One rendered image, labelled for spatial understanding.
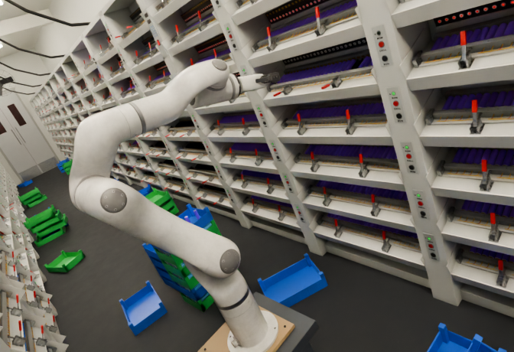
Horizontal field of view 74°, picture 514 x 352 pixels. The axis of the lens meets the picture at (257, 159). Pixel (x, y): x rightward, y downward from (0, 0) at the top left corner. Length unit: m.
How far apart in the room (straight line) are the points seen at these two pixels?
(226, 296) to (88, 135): 0.63
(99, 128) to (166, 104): 0.19
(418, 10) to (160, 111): 0.74
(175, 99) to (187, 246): 0.41
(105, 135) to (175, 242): 0.34
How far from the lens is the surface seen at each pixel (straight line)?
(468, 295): 1.63
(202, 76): 0.98
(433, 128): 1.21
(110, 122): 0.91
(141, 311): 2.34
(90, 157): 0.92
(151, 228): 0.96
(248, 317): 1.22
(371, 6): 1.13
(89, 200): 0.86
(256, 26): 1.65
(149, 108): 0.95
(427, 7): 1.06
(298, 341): 1.28
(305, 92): 1.41
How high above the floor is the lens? 1.22
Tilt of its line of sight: 19 degrees down
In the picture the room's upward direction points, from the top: 23 degrees counter-clockwise
